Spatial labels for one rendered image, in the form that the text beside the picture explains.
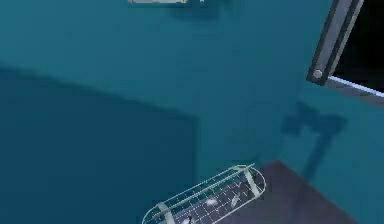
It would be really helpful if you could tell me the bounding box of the pale framed wall picture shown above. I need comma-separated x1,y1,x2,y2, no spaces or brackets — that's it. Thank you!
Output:
127,0,190,6

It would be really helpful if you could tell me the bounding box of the white wire basket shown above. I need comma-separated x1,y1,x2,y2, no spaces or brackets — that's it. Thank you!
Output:
141,162,267,224

